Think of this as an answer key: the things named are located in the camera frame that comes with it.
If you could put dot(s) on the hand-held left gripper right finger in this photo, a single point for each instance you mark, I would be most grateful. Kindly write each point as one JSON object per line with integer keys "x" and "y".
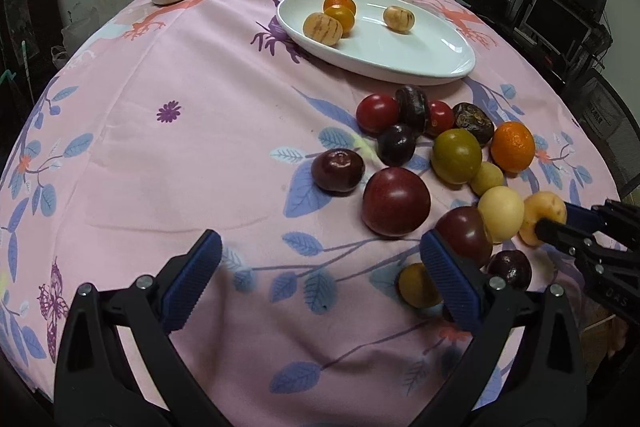
{"x": 450, "y": 279}

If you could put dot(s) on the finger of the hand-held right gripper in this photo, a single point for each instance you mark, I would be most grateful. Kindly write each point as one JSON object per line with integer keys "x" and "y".
{"x": 582, "y": 217}
{"x": 560, "y": 232}

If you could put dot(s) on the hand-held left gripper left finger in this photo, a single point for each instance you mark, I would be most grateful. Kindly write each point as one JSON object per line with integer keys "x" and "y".
{"x": 192, "y": 279}

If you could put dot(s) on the striped yellow pepino melon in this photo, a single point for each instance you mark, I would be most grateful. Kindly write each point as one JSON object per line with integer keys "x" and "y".
{"x": 542, "y": 209}
{"x": 322, "y": 28}
{"x": 398, "y": 18}

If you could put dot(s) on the small yellow fruit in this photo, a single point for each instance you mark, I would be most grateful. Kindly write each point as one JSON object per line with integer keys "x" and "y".
{"x": 415, "y": 284}
{"x": 487, "y": 178}

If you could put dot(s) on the dark red tomato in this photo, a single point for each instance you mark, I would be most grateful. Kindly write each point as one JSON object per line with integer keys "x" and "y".
{"x": 462, "y": 232}

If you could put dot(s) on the dark purple plum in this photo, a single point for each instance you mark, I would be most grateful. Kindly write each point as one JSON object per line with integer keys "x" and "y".
{"x": 396, "y": 144}
{"x": 338, "y": 169}
{"x": 509, "y": 269}

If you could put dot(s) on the pale yellow round fruit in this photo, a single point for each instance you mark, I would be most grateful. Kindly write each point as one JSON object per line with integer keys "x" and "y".
{"x": 501, "y": 213}

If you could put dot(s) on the large red plum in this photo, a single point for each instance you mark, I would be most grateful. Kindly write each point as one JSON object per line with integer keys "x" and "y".
{"x": 396, "y": 202}

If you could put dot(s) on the large orange mandarin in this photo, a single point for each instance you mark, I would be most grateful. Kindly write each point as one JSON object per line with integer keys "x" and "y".
{"x": 512, "y": 147}

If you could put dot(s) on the green-yellow orange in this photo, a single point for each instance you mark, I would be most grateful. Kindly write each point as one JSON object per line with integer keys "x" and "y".
{"x": 456, "y": 156}

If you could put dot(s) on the wrinkled dark passion fruit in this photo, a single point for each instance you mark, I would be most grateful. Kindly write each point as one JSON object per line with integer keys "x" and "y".
{"x": 472, "y": 122}

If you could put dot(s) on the white oval plate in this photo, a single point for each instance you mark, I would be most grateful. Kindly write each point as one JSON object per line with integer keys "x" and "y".
{"x": 425, "y": 52}

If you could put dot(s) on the pink floral tablecloth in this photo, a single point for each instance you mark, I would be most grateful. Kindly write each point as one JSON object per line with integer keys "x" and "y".
{"x": 200, "y": 157}

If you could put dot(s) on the small red tomato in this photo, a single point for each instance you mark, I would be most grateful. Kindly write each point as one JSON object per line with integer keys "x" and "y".
{"x": 441, "y": 118}

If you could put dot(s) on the computer monitor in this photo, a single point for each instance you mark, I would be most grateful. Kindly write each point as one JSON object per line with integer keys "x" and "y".
{"x": 552, "y": 14}

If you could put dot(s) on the clear plastic bag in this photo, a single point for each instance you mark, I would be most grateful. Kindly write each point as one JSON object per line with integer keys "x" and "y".
{"x": 77, "y": 32}

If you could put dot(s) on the green plastic hook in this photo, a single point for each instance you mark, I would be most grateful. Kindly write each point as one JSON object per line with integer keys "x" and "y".
{"x": 6, "y": 77}

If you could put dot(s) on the yellow tomato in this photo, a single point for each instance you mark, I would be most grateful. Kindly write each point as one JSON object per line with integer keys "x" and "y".
{"x": 342, "y": 21}

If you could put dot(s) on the small orange mandarin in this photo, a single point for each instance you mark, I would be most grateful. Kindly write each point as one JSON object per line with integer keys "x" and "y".
{"x": 340, "y": 0}

